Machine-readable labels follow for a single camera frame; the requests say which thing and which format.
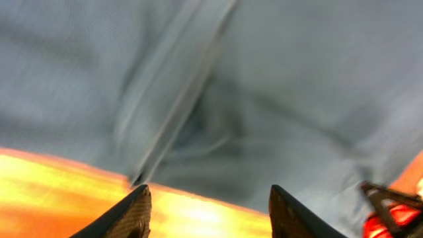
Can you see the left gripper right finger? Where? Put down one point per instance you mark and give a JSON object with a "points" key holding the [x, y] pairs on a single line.
{"points": [[289, 218]]}

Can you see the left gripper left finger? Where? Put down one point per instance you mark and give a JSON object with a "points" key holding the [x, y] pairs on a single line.
{"points": [[129, 218]]}

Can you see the light grey folded garment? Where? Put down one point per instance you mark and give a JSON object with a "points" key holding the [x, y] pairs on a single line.
{"points": [[221, 98]]}

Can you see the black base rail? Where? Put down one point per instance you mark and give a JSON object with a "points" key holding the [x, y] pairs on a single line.
{"points": [[395, 214]]}

